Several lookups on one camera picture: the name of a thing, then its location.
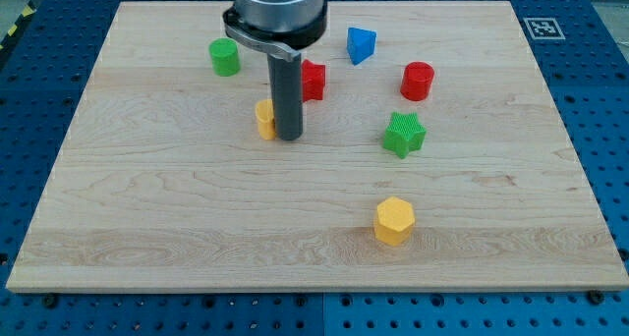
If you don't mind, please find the red star block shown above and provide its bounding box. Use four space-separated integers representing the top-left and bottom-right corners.
302 60 326 102

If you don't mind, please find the green star block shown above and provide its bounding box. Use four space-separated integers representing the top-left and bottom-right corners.
382 112 427 159

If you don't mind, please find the yellow hexagon block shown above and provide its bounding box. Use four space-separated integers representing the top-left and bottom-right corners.
373 196 416 247

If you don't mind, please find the yellow block behind rod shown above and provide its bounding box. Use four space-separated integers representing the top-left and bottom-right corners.
255 98 276 140

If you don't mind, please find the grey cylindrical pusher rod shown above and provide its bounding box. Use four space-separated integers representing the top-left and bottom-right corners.
267 56 303 140

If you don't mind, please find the wooden board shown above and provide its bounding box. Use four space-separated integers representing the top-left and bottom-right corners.
7 1 628 294

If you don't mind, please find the blue triangle block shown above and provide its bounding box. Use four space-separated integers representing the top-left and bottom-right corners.
346 28 377 66

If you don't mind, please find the red cylinder block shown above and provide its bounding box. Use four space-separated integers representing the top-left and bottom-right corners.
400 61 434 101

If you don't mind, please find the green cylinder block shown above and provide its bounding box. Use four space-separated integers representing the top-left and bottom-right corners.
208 38 241 77

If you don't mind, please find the white fiducial marker tag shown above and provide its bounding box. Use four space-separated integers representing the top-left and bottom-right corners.
523 17 565 40

